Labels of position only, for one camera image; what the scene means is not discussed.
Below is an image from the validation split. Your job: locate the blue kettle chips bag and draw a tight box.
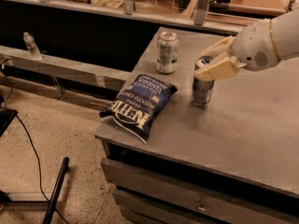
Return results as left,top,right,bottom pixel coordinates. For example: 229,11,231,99
99,75,178,144

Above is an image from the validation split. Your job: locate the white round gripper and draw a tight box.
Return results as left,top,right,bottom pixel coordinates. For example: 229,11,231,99
194,19,279,81

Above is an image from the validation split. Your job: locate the grey drawer cabinet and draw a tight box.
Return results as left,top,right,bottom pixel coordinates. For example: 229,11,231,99
100,142,299,224

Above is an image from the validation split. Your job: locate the black cable on floor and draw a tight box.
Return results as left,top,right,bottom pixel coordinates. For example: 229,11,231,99
0,56,71,224

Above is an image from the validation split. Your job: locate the clear plastic water bottle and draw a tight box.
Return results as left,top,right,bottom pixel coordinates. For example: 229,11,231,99
23,32,42,60

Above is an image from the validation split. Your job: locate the black device at left edge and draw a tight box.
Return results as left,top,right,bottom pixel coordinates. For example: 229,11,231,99
0,107,18,137

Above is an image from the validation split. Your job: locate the black pole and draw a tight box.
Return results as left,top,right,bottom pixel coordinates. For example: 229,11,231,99
42,157,69,224

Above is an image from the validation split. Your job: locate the blue silver redbull can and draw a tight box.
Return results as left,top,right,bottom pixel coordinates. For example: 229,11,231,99
192,57,214,107

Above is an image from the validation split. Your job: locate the white soda can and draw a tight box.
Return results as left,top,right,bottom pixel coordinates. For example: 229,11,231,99
157,32,179,74

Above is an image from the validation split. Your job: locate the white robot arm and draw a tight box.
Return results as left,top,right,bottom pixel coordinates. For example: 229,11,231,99
194,9,299,81

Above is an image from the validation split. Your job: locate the grey metal shelf rail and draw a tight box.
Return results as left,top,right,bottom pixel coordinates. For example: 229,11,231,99
0,46,131,91

